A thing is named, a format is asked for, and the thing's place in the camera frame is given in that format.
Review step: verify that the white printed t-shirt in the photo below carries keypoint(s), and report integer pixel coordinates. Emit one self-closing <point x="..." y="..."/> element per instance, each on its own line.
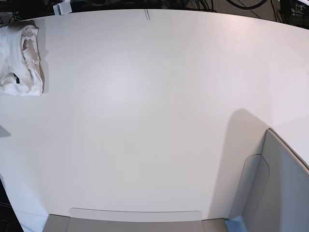
<point x="20" y="73"/>

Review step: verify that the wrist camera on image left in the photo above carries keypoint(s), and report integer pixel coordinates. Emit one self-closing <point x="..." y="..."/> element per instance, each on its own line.
<point x="62" y="8"/>

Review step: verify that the grey side panel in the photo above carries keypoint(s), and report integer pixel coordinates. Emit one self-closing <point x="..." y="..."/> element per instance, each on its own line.
<point x="273" y="192"/>

